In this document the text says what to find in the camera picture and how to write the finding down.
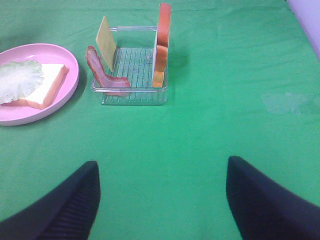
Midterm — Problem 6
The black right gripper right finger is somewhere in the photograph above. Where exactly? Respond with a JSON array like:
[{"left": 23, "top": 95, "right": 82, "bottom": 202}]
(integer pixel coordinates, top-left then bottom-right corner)
[{"left": 226, "top": 156, "right": 320, "bottom": 240}]

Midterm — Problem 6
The green tablecloth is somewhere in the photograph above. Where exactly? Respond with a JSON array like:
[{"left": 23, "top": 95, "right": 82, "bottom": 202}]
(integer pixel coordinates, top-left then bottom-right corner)
[{"left": 0, "top": 0, "right": 320, "bottom": 240}]

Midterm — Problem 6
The bacon strip from box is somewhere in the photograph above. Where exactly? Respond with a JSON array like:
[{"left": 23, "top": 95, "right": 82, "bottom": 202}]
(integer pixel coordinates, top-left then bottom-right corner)
[{"left": 85, "top": 45, "right": 131, "bottom": 89}]

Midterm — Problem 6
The bread slice from box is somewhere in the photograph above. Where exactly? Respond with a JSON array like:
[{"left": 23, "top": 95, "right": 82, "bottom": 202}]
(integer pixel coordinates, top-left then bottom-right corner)
[{"left": 0, "top": 63, "right": 69, "bottom": 110}]

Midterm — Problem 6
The clear right plastic box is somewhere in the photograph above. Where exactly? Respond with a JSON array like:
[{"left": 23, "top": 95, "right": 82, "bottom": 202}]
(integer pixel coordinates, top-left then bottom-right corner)
[{"left": 91, "top": 26, "right": 168, "bottom": 106}]

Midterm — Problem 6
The green lettuce leaf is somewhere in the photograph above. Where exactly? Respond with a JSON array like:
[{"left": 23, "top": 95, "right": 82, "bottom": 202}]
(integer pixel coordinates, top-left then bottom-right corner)
[{"left": 0, "top": 60, "right": 44, "bottom": 104}]

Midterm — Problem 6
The bread slice in right box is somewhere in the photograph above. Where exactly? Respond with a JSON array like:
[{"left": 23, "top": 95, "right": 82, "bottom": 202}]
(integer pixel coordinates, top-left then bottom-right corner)
[{"left": 152, "top": 3, "right": 171, "bottom": 88}]

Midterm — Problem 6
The pink round plate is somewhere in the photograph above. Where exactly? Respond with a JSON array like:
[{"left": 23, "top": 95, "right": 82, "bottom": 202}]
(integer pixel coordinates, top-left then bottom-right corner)
[{"left": 0, "top": 43, "right": 79, "bottom": 126}]

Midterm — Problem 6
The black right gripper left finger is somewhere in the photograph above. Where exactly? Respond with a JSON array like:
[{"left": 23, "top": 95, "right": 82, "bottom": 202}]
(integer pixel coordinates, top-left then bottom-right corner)
[{"left": 0, "top": 161, "right": 101, "bottom": 240}]

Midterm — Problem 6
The yellow cheese slice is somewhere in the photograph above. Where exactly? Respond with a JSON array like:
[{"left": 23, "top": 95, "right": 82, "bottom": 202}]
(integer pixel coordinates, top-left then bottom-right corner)
[{"left": 95, "top": 16, "right": 117, "bottom": 72}]

